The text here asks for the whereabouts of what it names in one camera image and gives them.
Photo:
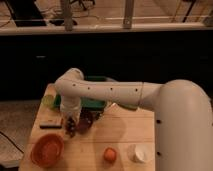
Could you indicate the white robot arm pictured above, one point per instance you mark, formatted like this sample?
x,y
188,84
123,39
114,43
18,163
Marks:
x,y
183,115

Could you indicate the dark brown bowl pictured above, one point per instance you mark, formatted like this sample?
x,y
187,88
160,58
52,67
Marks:
x,y
85,122

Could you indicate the red bowl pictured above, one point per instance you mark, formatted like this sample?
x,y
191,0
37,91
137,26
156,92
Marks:
x,y
47,150

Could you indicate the orange fruit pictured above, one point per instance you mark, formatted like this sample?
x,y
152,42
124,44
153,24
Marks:
x,y
110,155

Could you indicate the dark purple grapes bunch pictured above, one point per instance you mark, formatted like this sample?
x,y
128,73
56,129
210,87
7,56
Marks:
x,y
70,129

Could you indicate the light green cup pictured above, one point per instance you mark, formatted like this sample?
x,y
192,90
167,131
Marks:
x,y
48,101

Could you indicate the white cup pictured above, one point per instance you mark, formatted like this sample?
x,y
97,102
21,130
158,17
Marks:
x,y
140,153

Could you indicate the green tray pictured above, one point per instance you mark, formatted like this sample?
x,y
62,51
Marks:
x,y
90,104

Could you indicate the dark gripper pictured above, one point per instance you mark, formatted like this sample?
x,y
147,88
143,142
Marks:
x,y
69,122

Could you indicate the black rectangular bar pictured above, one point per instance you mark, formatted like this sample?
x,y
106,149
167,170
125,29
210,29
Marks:
x,y
50,126

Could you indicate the white railing bar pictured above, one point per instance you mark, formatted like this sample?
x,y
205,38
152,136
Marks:
x,y
113,28

